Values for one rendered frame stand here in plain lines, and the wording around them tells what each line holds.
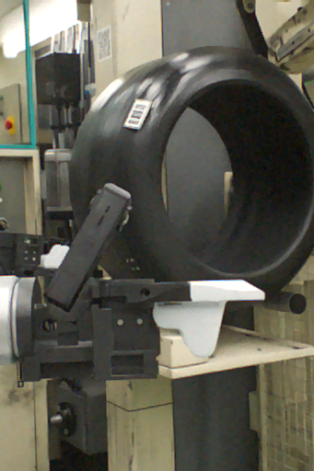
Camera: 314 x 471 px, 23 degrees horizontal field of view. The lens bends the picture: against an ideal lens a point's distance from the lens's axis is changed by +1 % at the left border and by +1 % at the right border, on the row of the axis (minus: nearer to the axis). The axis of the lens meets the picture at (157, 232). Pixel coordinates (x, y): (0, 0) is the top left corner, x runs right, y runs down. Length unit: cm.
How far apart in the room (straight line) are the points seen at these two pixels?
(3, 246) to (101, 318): 82
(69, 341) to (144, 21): 135
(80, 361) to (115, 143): 87
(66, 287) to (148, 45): 131
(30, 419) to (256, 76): 106
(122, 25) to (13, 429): 104
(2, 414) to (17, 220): 50
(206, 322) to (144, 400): 133
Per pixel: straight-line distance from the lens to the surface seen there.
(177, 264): 149
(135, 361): 64
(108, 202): 65
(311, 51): 195
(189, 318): 61
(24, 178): 207
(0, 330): 64
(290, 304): 166
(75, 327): 65
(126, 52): 188
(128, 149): 146
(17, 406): 207
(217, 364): 156
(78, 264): 65
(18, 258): 143
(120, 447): 199
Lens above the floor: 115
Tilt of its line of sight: 3 degrees down
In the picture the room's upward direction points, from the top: 2 degrees counter-clockwise
